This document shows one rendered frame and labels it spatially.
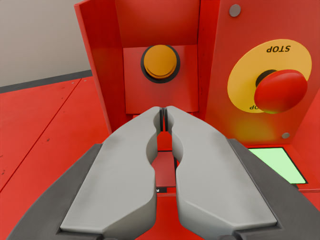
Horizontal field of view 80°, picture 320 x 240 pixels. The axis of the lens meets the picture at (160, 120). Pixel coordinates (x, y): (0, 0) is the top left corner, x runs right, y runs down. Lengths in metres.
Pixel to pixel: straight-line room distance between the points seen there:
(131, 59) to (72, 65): 0.87
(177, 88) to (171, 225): 0.22
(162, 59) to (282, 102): 0.13
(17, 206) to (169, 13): 0.47
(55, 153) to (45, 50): 0.65
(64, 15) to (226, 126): 0.92
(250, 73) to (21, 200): 0.50
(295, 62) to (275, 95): 0.04
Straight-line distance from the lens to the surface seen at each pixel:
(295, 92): 0.19
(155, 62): 0.23
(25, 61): 1.21
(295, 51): 0.20
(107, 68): 0.18
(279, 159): 0.25
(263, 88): 0.17
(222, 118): 0.21
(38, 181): 0.55
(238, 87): 0.20
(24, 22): 1.13
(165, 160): 0.22
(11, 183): 0.60
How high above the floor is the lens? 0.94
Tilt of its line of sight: 52 degrees down
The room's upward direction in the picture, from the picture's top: 180 degrees clockwise
